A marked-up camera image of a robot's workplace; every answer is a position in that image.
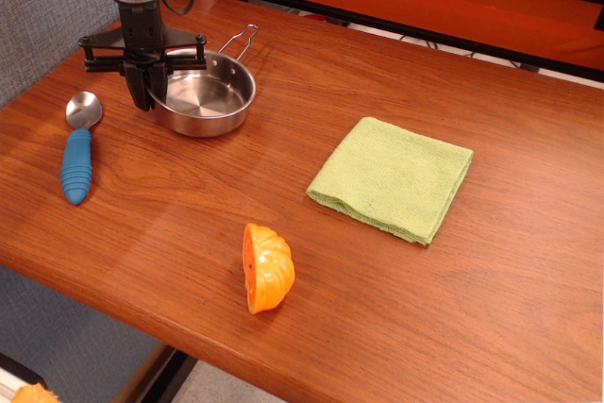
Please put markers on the stainless steel pot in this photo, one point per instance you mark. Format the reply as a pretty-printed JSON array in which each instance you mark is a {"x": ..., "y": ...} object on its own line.
[{"x": 211, "y": 102}]

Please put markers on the blue handled metal spoon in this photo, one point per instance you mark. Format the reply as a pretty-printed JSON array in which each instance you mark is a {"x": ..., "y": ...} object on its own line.
[{"x": 83, "y": 111}]

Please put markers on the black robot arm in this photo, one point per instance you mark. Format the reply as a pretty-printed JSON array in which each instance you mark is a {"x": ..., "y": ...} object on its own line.
[{"x": 144, "y": 50}]

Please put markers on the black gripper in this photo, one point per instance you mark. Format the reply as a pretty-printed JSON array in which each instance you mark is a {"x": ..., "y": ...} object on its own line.
[{"x": 143, "y": 42}]

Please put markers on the orange plastic half fruit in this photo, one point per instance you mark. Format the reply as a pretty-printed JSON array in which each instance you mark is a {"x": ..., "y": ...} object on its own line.
[{"x": 268, "y": 267}]

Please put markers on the green folded cloth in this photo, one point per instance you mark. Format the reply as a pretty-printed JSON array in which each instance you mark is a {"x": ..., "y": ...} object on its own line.
[{"x": 393, "y": 179}]

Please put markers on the orange toy on floor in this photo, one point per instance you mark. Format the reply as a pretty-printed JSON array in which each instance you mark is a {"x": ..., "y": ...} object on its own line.
[{"x": 34, "y": 394}]

